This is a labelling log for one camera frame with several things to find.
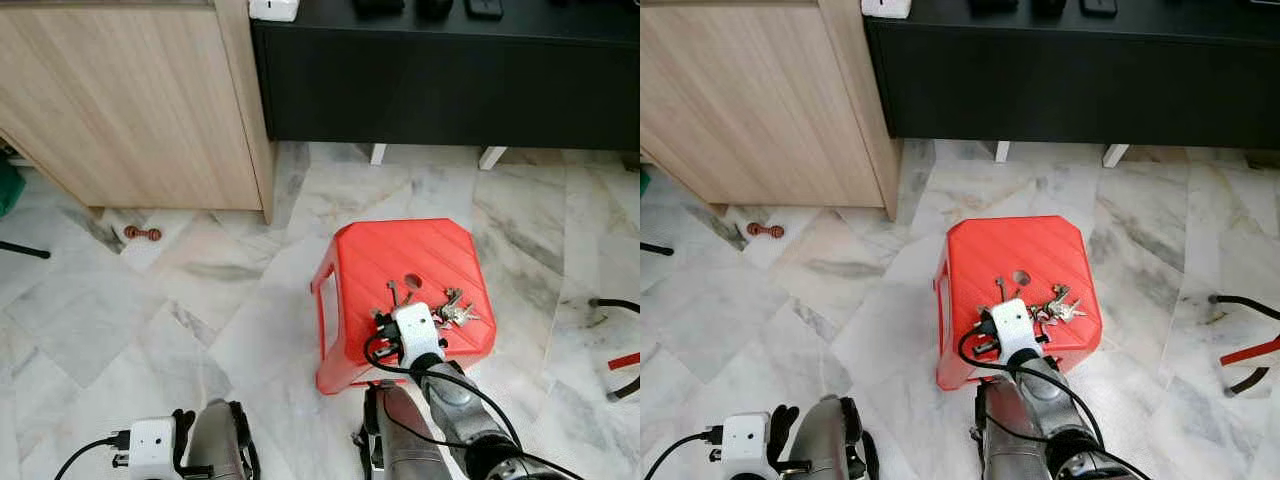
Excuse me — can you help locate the red plastic stool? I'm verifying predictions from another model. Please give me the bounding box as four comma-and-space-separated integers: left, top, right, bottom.
311, 217, 498, 397
934, 214, 1104, 392

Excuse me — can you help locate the light wooden cabinet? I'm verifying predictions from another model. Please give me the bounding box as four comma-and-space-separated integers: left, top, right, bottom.
640, 0, 903, 222
0, 0, 278, 224

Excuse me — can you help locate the black low console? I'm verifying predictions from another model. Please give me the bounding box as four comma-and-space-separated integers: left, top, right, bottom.
865, 0, 1280, 169
250, 0, 641, 171

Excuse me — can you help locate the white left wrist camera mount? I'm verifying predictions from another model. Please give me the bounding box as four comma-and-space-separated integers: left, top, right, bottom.
721, 411, 772, 467
128, 417, 179, 471

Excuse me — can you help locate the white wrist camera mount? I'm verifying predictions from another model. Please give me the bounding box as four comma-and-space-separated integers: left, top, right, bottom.
392, 302, 442, 363
721, 411, 772, 467
128, 417, 179, 471
990, 297, 1043, 359

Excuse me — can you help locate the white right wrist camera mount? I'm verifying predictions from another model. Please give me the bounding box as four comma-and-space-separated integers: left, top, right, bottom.
990, 297, 1043, 359
392, 302, 442, 363

